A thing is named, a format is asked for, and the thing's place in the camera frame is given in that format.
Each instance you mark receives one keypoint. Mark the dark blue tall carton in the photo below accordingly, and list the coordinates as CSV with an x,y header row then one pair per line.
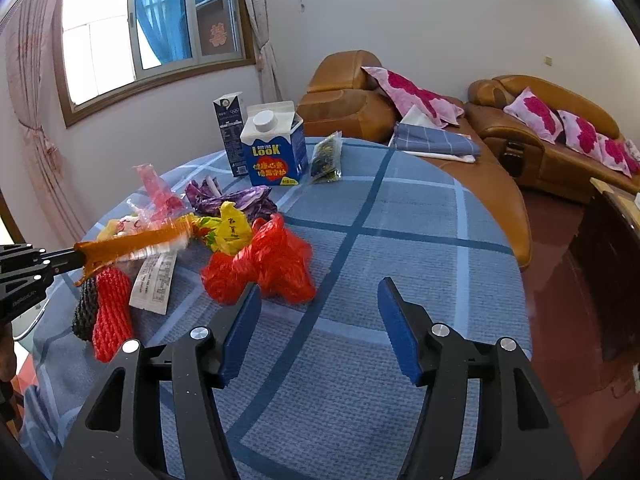
x,y
230,130

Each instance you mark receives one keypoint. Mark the red foam net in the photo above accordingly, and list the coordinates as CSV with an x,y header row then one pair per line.
x,y
112,315

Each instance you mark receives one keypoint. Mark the dark wooden coffee table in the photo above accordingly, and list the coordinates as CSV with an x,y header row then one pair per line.
x,y
610,270

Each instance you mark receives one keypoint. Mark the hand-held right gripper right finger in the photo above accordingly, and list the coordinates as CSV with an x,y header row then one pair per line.
x,y
400,330

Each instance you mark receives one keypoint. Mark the blue white capped carton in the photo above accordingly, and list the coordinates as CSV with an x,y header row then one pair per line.
x,y
272,157

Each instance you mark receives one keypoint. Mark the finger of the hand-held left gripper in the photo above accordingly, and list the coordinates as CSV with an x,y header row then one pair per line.
x,y
62,259

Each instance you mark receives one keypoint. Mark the red plastic bag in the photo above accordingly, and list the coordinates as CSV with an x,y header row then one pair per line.
x,y
270,260

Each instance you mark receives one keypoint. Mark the blue curtain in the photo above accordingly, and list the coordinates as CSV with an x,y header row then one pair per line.
x,y
162,15

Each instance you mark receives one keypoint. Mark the black foam net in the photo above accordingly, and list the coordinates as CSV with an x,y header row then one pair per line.
x,y
85,310

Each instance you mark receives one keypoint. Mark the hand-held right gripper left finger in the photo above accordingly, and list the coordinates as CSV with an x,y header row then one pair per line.
x,y
242,330

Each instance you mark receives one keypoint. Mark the folded blue plaid blanket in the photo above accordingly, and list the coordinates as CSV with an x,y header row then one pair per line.
x,y
435,142

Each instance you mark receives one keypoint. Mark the purple foil wrapper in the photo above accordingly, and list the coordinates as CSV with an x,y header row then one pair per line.
x,y
240,202

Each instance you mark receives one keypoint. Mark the brown leather sofa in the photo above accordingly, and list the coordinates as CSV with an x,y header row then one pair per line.
x,y
550,160

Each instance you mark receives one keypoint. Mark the white label packet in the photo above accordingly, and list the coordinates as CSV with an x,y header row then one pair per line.
x,y
150,285

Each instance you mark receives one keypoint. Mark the wood framed sliding window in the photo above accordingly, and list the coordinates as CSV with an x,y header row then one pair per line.
x,y
100,45

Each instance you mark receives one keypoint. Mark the yellow plastic bag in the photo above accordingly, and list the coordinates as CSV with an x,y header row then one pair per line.
x,y
232,232

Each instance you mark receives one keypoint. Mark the brown leather armchair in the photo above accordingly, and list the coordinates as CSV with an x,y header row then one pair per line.
x,y
340,105

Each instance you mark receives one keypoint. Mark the pink plastic wrapper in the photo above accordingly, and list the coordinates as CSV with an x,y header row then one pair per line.
x,y
160,192

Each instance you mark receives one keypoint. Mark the red window decal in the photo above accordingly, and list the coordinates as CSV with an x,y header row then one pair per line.
x,y
220,37

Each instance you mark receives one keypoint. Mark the yellow white snack wrapper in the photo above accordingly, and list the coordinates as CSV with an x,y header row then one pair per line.
x,y
120,225

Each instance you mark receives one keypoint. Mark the pink patterned curtain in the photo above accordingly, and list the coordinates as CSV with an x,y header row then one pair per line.
x,y
262,35
35,110

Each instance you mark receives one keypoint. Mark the green snack packet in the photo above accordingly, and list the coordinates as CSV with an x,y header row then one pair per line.
x,y
325,160

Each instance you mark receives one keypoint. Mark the blue plaid tablecloth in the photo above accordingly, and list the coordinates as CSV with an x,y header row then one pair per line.
x,y
400,230

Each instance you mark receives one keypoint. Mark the orange plastic wrapper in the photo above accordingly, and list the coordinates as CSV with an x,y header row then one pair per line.
x,y
125,245

